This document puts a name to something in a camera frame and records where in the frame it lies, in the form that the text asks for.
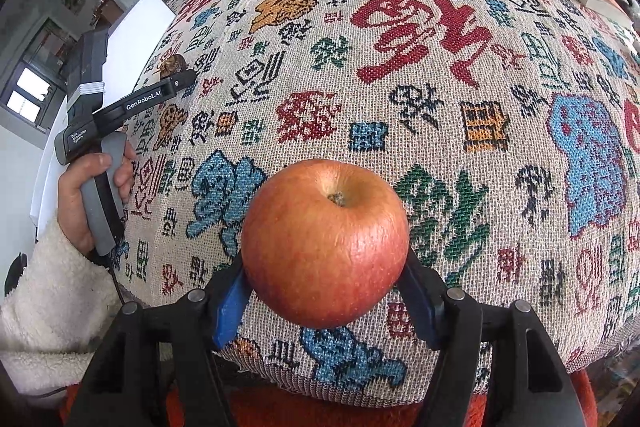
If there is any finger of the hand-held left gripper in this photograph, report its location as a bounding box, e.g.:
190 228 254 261
159 70 198 100

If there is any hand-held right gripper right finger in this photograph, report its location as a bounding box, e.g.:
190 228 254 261
400 247 588 427

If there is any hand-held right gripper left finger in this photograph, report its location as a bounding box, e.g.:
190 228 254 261
65 257 251 427

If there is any brown dried fruit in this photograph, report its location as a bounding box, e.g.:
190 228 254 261
157 54 190 80

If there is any red apple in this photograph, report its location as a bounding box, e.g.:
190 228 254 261
241 158 410 328

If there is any person's left forearm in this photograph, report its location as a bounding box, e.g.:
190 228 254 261
0 217 126 395

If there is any person's left hand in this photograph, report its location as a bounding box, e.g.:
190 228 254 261
56 141 137 257

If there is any white board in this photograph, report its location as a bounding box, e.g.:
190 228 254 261
30 0 176 228

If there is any window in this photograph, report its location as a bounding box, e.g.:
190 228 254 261
0 62 56 128

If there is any patterned woven tablecloth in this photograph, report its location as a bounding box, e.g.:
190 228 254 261
112 0 640 403

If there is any black cable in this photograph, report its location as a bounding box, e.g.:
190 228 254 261
106 256 125 308

